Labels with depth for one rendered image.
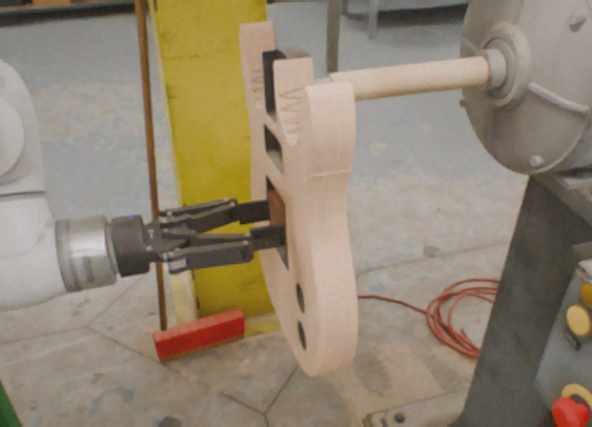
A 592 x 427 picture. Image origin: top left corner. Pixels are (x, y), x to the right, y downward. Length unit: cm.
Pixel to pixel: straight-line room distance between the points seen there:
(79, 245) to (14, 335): 156
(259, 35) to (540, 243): 53
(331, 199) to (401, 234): 189
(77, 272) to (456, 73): 48
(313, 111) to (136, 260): 30
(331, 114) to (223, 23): 98
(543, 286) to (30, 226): 74
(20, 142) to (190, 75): 89
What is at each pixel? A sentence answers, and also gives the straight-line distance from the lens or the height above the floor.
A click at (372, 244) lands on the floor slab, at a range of 240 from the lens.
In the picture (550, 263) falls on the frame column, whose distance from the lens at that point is 96.
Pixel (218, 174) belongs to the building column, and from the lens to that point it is 166.
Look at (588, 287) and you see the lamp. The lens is 63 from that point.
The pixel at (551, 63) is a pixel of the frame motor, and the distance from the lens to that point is 65.
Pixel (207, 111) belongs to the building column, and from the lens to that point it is 156.
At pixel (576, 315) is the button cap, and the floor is 107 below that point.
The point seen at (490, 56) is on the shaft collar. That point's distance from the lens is 68.
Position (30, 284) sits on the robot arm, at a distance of 70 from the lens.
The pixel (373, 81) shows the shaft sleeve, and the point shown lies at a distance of 62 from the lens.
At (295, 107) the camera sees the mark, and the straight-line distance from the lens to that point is 66.
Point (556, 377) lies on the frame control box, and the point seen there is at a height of 98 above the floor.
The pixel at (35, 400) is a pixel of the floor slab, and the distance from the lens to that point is 201.
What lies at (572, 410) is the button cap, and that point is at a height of 99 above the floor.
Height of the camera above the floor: 150
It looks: 36 degrees down
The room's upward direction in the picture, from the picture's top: straight up
